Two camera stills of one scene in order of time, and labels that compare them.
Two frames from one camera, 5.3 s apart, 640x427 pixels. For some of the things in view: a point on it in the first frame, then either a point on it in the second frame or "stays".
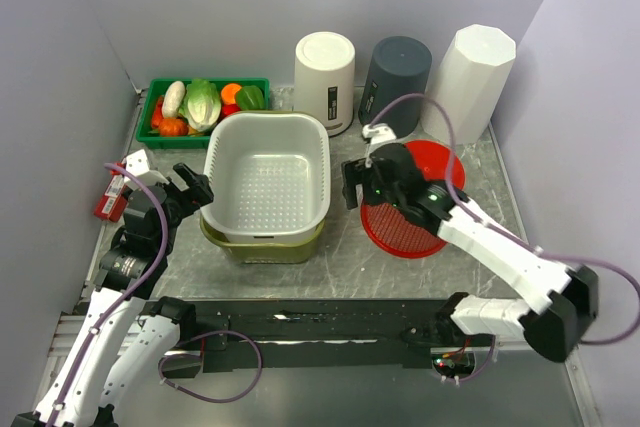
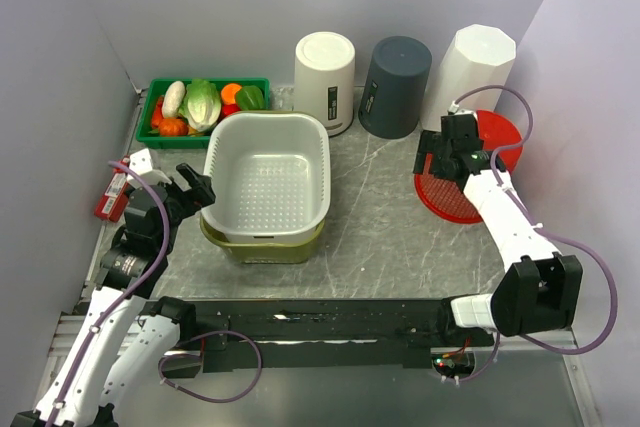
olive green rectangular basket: [298, 250] stays
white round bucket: [324, 78] stays
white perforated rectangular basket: [270, 177] stays
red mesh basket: [393, 229] → [445, 197]
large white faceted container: [468, 82] stays
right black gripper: [355, 173] → [430, 142]
